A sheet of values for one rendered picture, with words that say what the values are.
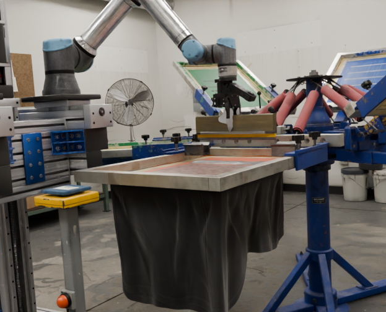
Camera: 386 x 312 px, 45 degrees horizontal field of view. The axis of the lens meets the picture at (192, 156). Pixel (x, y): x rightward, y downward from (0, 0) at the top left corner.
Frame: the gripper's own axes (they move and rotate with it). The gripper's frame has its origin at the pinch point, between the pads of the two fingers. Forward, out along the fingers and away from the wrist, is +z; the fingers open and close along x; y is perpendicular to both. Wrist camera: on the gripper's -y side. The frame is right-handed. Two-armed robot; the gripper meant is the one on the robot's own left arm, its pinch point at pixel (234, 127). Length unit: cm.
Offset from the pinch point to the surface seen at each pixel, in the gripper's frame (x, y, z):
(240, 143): -23.8, 11.2, 8.3
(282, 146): 0.4, -20.8, 7.3
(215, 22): -414, 270, -131
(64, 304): 80, 10, 44
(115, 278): -66, 144, 110
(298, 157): 8.9, -30.5, 10.3
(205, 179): 58, -25, 11
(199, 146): 0.5, 17.3, 7.4
